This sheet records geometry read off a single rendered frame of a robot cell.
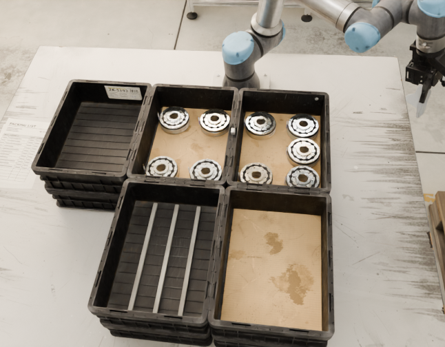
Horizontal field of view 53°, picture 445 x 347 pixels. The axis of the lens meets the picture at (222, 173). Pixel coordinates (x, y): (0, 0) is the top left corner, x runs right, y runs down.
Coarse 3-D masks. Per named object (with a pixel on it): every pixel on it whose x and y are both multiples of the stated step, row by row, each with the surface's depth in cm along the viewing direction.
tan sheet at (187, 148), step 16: (192, 112) 159; (160, 128) 156; (192, 128) 155; (160, 144) 152; (176, 144) 151; (192, 144) 151; (208, 144) 151; (224, 144) 150; (176, 160) 147; (192, 160) 147
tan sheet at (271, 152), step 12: (276, 120) 155; (288, 120) 155; (276, 132) 152; (252, 144) 150; (264, 144) 150; (276, 144) 149; (288, 144) 149; (240, 156) 147; (252, 156) 147; (264, 156) 147; (276, 156) 146; (240, 168) 144; (276, 168) 144; (288, 168) 144; (312, 168) 143; (276, 180) 141
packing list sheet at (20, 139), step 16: (16, 128) 176; (32, 128) 176; (0, 144) 172; (16, 144) 171; (32, 144) 171; (0, 160) 167; (16, 160) 167; (32, 160) 166; (0, 176) 163; (16, 176) 162; (32, 176) 162
